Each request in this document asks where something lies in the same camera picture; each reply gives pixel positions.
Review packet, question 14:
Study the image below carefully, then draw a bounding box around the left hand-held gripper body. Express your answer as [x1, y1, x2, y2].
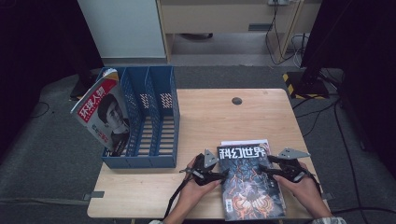
[191, 148, 220, 187]

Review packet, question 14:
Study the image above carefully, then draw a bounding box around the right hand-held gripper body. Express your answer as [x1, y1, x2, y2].
[277, 147, 311, 183]

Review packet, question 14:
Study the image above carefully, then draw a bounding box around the dark fiery cover magazine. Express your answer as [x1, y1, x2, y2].
[217, 144, 287, 222]

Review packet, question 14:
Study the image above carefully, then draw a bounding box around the blue file rack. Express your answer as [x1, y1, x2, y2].
[94, 64, 181, 170]

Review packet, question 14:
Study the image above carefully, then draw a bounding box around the red banner portrait magazine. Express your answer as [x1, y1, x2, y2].
[70, 77, 132, 158]

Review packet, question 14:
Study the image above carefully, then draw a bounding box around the person's left hand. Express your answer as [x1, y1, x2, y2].
[178, 155, 222, 206]

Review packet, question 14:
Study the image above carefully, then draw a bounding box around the person's right hand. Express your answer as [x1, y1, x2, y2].
[273, 161, 325, 216]

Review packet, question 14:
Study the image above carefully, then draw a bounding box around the black stand striped base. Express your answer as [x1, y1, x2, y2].
[282, 46, 331, 101]

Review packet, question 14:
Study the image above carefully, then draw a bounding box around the yellow cornered magazine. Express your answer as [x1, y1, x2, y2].
[101, 67, 120, 82]

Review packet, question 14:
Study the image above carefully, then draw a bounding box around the dark round object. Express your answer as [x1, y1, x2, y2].
[179, 32, 214, 41]

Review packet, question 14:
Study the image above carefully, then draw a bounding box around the wooden office desk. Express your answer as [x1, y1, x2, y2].
[155, 0, 323, 64]

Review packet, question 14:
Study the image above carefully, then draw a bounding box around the white power strip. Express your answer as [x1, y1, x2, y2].
[268, 0, 297, 7]

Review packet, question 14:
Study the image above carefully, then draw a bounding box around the black curtain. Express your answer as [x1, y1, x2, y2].
[300, 0, 396, 178]
[0, 0, 104, 157]

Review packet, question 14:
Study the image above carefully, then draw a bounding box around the white cabinet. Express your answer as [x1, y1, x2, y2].
[77, 0, 167, 60]

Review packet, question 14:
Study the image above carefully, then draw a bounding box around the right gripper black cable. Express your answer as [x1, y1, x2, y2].
[306, 172, 322, 195]

